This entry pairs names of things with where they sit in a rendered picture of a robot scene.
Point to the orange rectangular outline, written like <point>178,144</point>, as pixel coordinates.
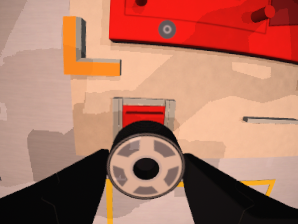
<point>109,187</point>

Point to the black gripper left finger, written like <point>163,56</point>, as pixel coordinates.
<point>68,197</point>

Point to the beige and black wheel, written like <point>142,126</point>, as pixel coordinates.
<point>145,139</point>

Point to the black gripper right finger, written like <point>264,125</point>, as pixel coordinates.
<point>215,198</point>

